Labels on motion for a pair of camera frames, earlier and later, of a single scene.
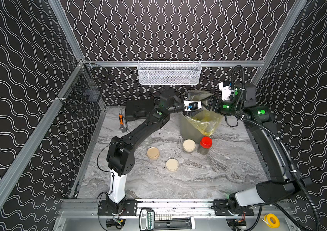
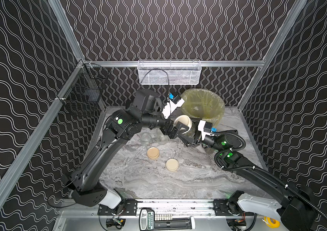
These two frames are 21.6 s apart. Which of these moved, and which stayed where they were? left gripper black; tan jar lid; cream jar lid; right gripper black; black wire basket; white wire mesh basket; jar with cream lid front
Moved: right gripper black; left gripper black; jar with cream lid front
Stayed: white wire mesh basket; black wire basket; cream jar lid; tan jar lid
